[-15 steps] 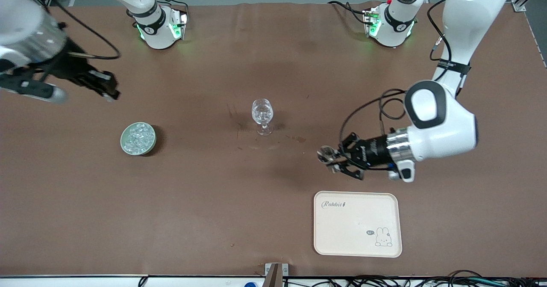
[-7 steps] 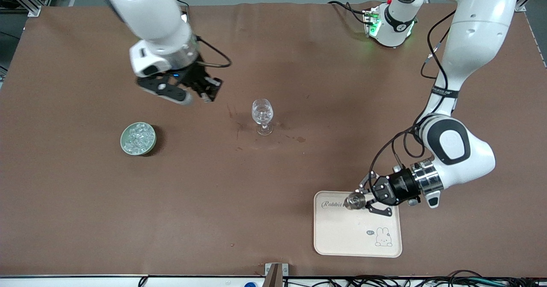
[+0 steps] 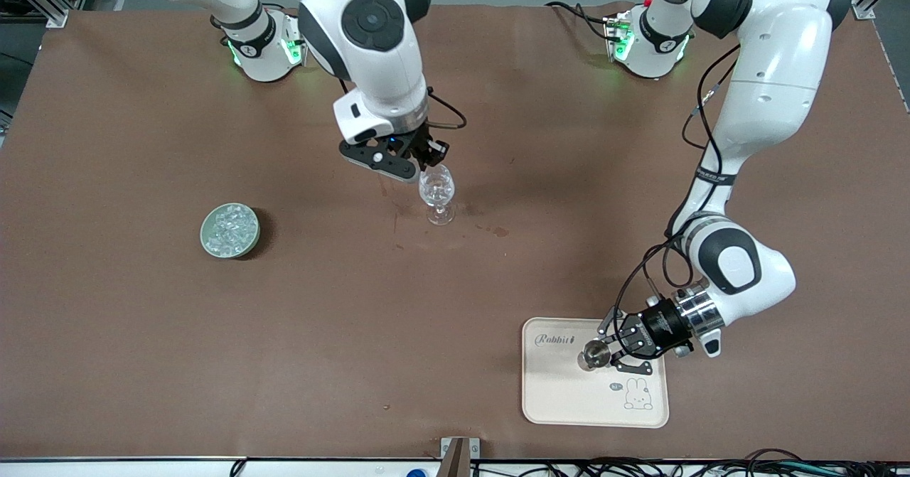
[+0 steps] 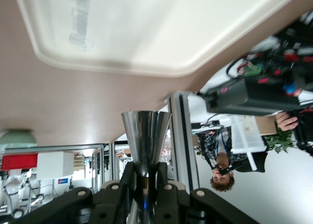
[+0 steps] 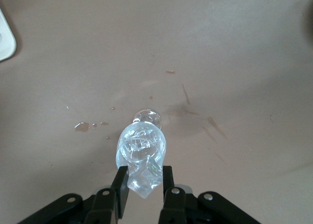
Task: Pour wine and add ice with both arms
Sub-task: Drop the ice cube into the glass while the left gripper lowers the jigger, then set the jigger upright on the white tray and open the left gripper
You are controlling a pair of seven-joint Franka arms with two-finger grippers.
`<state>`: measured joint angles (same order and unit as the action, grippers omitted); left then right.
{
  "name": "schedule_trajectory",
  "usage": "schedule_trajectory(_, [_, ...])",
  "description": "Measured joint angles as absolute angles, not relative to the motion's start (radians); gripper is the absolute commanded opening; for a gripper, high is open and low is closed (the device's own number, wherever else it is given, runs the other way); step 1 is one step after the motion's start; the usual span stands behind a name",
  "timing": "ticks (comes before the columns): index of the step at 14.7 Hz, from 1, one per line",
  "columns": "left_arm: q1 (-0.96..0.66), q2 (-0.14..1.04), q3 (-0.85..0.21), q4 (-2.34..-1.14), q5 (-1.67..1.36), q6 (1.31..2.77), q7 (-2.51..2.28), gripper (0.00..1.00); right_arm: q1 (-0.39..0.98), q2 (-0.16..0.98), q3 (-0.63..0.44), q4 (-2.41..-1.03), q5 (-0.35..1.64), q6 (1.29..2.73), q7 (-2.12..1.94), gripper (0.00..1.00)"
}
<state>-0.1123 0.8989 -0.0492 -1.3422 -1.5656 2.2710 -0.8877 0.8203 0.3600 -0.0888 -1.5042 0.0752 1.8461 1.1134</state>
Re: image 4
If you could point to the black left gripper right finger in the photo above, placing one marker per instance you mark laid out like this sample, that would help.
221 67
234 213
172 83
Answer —
185 207

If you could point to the green leafy plant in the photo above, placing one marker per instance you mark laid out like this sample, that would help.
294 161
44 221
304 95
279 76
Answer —
281 138

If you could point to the green round bowl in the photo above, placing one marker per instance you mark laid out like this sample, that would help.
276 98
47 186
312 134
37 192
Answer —
17 136

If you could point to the red storage box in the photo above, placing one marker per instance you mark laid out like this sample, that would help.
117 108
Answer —
19 161

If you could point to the cream tray with rabbit print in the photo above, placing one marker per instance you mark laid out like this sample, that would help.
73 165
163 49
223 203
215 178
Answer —
151 26

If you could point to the brown table cover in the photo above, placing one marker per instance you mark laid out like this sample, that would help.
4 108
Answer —
73 99

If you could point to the steel double jigger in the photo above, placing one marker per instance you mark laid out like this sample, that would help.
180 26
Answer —
146 141

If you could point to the person in plaid shirt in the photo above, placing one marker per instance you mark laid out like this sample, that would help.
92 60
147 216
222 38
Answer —
222 160

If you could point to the brown cardboard box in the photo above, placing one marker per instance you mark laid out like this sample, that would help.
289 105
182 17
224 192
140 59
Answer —
266 126

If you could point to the white storage box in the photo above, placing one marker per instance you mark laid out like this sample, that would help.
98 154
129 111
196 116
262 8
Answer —
53 163

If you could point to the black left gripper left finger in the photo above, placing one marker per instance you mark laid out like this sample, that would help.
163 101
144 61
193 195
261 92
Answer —
102 207

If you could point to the black equipment box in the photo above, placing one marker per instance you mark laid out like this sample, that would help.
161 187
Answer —
244 99

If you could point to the aluminium frame rail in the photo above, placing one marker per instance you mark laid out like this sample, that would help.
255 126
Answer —
53 147

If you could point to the bare background person hand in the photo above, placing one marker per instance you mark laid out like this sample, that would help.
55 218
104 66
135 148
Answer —
287 121

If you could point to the aluminium camera mount post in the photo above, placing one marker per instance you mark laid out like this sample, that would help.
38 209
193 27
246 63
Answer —
183 136

